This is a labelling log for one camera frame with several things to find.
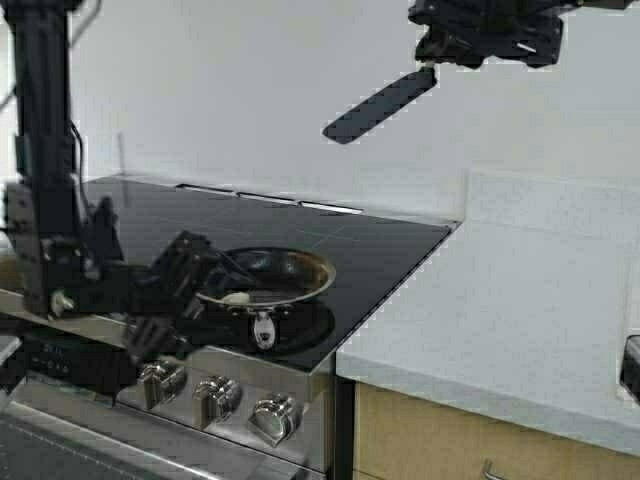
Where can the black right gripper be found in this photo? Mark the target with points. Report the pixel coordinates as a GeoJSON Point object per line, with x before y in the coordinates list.
{"type": "Point", "coordinates": [466, 33]}

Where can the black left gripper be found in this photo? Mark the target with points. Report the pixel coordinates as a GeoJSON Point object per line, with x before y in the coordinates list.
{"type": "Point", "coordinates": [169, 288]}

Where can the black frying pan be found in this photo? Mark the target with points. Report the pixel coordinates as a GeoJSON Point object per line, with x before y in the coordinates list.
{"type": "Point", "coordinates": [286, 313]}

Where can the black spatula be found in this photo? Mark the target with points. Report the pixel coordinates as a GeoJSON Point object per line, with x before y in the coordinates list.
{"type": "Point", "coordinates": [381, 106]}

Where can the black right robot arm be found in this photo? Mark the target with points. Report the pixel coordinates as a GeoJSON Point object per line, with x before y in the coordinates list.
{"type": "Point", "coordinates": [600, 4]}

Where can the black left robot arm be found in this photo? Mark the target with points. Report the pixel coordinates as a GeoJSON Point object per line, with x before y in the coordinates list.
{"type": "Point", "coordinates": [69, 254]}

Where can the left chrome stove knob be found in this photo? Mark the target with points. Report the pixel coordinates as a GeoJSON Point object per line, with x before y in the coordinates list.
{"type": "Point", "coordinates": [160, 382]}

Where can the chrome stove knob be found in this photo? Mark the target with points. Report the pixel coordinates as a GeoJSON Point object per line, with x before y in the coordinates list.
{"type": "Point", "coordinates": [214, 400]}
{"type": "Point", "coordinates": [160, 382]}
{"type": "Point", "coordinates": [275, 418]}

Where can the middle chrome stove knob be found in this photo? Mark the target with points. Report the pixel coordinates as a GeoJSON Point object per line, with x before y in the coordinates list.
{"type": "Point", "coordinates": [214, 400]}

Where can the stainless steel stove range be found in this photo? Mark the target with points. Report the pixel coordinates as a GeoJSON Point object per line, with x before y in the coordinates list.
{"type": "Point", "coordinates": [79, 371]}

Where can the right chrome stove knob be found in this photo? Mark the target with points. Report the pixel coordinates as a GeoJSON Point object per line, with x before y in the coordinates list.
{"type": "Point", "coordinates": [275, 418]}

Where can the wooden cabinet drawer front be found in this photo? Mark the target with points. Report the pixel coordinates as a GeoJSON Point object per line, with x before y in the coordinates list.
{"type": "Point", "coordinates": [403, 437]}

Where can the black object at right edge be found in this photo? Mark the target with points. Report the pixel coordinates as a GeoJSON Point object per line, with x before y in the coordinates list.
{"type": "Point", "coordinates": [630, 368]}

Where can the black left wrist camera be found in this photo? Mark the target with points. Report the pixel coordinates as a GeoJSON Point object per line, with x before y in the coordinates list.
{"type": "Point", "coordinates": [100, 235]}

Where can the oven door handle bar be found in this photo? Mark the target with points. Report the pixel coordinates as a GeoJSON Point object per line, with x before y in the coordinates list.
{"type": "Point", "coordinates": [39, 446]}

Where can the metal drawer handle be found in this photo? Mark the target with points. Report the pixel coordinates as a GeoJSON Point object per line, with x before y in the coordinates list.
{"type": "Point", "coordinates": [508, 470]}

